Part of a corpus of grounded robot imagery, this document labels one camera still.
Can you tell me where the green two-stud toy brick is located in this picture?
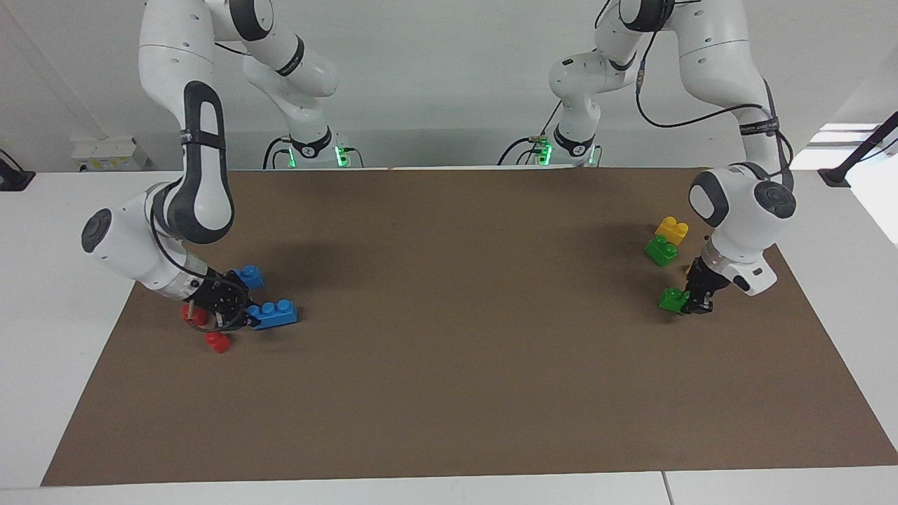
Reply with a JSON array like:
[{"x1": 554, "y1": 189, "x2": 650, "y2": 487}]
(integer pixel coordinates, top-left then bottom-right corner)
[
  {"x1": 657, "y1": 287, "x2": 692, "y2": 314},
  {"x1": 643, "y1": 234, "x2": 680, "y2": 268}
]

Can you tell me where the yellow two-stud toy brick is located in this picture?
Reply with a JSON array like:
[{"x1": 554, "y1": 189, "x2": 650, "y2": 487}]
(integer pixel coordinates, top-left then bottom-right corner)
[{"x1": 654, "y1": 215, "x2": 690, "y2": 245}]

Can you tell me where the black table clamp stand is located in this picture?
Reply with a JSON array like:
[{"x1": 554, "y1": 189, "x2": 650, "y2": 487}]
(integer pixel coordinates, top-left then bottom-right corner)
[
  {"x1": 817, "y1": 110, "x2": 898, "y2": 189},
  {"x1": 0, "y1": 148, "x2": 36, "y2": 192}
]

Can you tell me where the white power strip box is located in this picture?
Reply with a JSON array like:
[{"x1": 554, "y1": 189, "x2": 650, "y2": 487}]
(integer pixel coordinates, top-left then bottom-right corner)
[{"x1": 69, "y1": 136, "x2": 152, "y2": 173}]

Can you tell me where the brown table mat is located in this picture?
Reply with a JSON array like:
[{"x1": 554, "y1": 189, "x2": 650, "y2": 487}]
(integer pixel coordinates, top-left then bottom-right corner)
[{"x1": 41, "y1": 167, "x2": 898, "y2": 487}]

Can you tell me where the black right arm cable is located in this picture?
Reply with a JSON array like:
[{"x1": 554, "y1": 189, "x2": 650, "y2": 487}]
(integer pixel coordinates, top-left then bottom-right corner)
[{"x1": 150, "y1": 209, "x2": 248, "y2": 335}]

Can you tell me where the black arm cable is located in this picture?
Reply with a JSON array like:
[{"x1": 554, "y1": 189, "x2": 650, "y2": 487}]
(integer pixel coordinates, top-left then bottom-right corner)
[
  {"x1": 634, "y1": 0, "x2": 796, "y2": 191},
  {"x1": 150, "y1": 209, "x2": 248, "y2": 335}
]

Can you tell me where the black base cable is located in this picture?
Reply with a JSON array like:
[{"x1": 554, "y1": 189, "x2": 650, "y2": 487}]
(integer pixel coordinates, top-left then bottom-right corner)
[
  {"x1": 496, "y1": 100, "x2": 563, "y2": 167},
  {"x1": 262, "y1": 135, "x2": 294, "y2": 170}
]

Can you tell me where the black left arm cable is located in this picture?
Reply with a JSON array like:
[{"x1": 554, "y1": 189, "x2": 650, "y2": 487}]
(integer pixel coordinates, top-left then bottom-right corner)
[{"x1": 634, "y1": 0, "x2": 796, "y2": 191}]

